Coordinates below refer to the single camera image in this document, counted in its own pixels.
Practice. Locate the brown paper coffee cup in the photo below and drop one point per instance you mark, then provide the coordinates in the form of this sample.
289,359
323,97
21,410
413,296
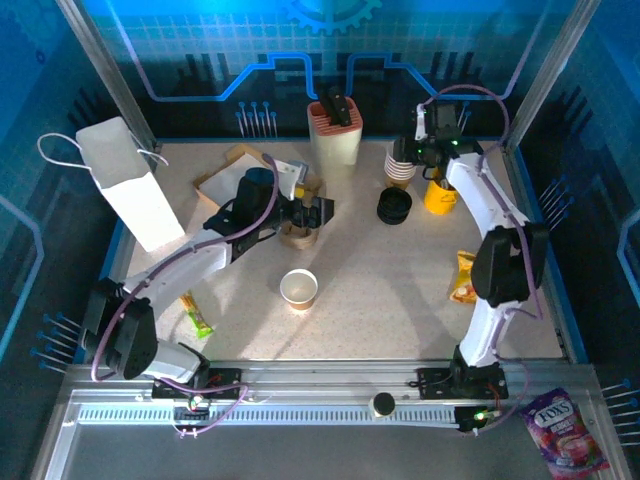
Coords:
299,287

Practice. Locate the white paper carry bag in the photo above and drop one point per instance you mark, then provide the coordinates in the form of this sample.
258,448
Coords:
130,185

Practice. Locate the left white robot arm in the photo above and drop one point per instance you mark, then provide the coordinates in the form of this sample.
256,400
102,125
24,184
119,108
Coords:
170,270

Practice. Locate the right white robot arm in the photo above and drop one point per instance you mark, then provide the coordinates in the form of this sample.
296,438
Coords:
480,200

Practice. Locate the stack of paper cups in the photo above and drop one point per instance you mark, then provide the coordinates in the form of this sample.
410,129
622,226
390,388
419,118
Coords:
399,172

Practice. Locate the white napkin stack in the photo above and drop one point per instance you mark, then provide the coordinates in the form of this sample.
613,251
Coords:
222,182

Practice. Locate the brown cardboard napkin box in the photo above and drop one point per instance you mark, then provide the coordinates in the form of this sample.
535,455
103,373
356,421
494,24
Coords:
239,150

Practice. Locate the stack of black lids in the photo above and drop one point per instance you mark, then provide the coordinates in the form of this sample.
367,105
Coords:
394,206

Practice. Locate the yellow utensil holder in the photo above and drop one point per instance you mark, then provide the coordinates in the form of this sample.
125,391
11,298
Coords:
440,200

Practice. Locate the beige knife block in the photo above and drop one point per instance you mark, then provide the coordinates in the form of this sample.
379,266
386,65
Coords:
334,145

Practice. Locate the green snack bar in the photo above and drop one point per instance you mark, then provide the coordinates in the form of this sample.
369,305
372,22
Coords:
197,317

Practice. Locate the yellow chips packet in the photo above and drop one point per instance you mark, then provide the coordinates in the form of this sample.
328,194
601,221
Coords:
462,285

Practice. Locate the black round knob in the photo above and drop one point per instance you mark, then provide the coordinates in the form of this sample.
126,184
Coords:
382,404

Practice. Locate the purple candy bag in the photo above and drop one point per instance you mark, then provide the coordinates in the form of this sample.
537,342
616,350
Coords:
562,435

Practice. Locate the right aluminium frame post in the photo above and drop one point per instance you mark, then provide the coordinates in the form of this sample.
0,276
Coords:
547,75

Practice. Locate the aluminium frame post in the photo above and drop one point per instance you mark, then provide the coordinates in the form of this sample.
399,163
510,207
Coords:
547,75
110,75

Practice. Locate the aluminium frame base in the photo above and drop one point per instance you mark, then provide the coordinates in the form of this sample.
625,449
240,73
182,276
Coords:
325,372

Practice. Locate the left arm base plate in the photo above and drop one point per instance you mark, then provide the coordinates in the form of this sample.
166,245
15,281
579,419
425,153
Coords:
227,380

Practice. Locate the left aluminium frame post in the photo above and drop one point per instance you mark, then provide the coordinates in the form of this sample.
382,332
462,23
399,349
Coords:
110,75

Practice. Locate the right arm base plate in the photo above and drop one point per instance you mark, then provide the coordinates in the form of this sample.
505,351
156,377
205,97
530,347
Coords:
432,382

